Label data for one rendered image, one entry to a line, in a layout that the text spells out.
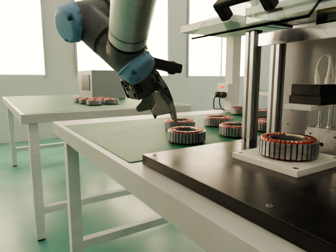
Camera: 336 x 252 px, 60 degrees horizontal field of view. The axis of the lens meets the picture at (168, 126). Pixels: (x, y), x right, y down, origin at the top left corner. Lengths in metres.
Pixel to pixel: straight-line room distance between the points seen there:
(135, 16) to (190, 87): 5.52
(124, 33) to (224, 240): 0.36
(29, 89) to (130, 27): 4.39
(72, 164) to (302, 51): 0.98
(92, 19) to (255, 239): 0.49
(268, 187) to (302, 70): 0.49
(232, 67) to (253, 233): 1.37
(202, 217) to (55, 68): 4.61
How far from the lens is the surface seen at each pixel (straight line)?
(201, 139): 0.82
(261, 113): 1.43
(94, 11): 0.65
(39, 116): 1.71
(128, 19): 0.51
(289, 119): 0.92
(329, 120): 0.73
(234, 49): 1.69
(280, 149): 0.57
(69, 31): 0.65
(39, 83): 4.88
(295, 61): 0.91
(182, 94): 5.90
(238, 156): 0.61
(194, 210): 0.43
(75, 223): 1.43
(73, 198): 1.38
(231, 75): 1.68
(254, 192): 0.45
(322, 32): 0.70
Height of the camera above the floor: 0.93
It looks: 9 degrees down
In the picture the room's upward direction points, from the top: straight up
